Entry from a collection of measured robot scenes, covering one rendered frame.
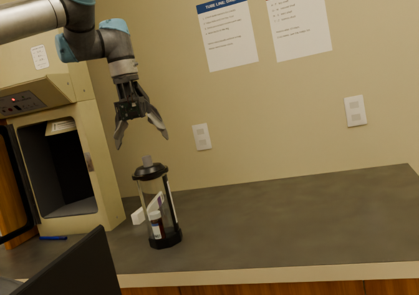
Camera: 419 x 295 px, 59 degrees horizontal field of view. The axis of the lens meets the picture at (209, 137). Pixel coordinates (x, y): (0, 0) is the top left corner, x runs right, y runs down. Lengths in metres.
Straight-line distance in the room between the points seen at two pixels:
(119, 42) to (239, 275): 0.66
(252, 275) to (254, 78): 0.85
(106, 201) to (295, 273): 0.75
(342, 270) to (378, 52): 0.88
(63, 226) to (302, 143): 0.98
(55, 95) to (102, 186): 0.35
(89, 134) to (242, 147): 0.63
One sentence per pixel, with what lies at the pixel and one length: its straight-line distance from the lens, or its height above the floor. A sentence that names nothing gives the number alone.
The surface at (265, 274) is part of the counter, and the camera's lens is 0.92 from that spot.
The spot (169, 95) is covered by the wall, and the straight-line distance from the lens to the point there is 1.63.
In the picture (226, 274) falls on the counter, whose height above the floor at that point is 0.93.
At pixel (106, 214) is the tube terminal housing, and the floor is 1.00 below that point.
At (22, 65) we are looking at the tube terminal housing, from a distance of 1.46.
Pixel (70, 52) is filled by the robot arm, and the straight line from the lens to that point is 1.01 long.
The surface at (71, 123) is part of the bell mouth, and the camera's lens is 1.42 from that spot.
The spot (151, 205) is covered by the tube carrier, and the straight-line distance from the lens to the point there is 1.08.
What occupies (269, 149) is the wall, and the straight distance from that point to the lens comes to 1.56.
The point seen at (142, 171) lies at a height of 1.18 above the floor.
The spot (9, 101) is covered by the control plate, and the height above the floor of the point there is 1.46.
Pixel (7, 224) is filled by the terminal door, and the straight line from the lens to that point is 1.51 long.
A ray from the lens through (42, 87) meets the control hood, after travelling 1.30.
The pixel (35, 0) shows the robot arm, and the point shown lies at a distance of 0.91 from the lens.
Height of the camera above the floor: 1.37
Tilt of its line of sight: 8 degrees down
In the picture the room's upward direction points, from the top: 12 degrees counter-clockwise
